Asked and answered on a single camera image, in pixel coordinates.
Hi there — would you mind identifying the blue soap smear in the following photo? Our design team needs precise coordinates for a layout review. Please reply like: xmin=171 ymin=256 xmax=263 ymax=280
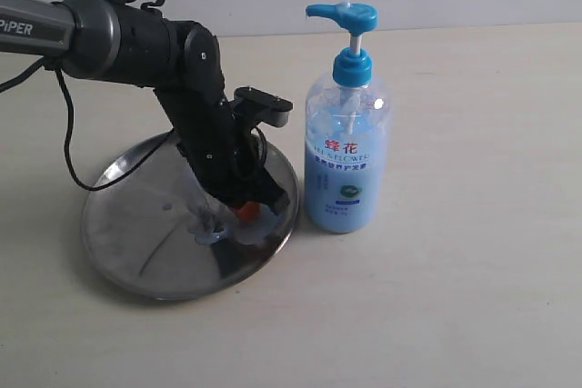
xmin=164 ymin=172 xmax=283 ymax=246

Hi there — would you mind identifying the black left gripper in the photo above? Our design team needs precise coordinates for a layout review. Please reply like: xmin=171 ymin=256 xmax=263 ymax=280
xmin=155 ymin=85 xmax=290 ymax=223

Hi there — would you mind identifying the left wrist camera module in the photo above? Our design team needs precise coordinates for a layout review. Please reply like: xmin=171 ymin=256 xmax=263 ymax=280
xmin=231 ymin=86 xmax=293 ymax=128

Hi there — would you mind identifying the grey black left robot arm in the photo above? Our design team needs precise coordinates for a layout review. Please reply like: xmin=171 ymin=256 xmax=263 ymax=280
xmin=1 ymin=0 xmax=293 ymax=214

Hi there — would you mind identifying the blue pump lotion bottle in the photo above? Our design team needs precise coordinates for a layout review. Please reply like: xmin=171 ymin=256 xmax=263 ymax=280
xmin=304 ymin=2 xmax=390 ymax=234

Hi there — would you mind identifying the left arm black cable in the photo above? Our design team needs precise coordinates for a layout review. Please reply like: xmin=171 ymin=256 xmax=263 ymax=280
xmin=0 ymin=58 xmax=178 ymax=193

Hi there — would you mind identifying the round stainless steel plate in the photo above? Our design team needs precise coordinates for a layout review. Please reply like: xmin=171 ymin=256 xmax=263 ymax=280
xmin=82 ymin=134 xmax=299 ymax=301

